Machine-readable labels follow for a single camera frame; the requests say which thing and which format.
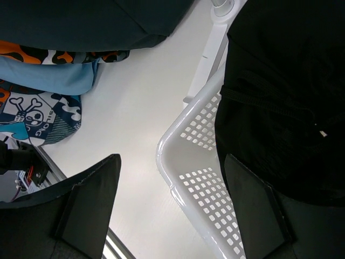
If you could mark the aluminium rail front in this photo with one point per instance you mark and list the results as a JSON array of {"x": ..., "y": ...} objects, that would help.
[{"x": 84, "y": 224}]

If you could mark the orange black camouflage shorts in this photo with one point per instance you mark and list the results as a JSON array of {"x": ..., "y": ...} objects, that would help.
[{"x": 31, "y": 55}]

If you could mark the white clothes rack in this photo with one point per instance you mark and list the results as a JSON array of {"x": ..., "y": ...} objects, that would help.
[{"x": 222, "y": 14}]

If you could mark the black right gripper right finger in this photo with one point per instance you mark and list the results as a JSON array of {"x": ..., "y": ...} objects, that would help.
[{"x": 273, "y": 225}]

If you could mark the skull print colourful shorts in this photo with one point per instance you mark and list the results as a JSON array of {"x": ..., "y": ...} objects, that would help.
[{"x": 38, "y": 117}]

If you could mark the dark navy shorts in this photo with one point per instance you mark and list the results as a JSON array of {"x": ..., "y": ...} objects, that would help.
[{"x": 90, "y": 26}]

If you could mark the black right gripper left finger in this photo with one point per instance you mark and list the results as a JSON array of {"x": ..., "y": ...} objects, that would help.
[{"x": 28, "y": 225}]

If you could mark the light blue shorts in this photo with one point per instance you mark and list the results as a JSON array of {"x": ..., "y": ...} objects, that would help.
[{"x": 66, "y": 79}]

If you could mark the white plastic basket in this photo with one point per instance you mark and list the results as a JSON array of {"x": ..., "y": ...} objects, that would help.
[{"x": 187, "y": 159}]

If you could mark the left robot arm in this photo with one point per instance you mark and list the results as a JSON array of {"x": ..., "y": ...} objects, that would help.
[{"x": 26, "y": 159}]

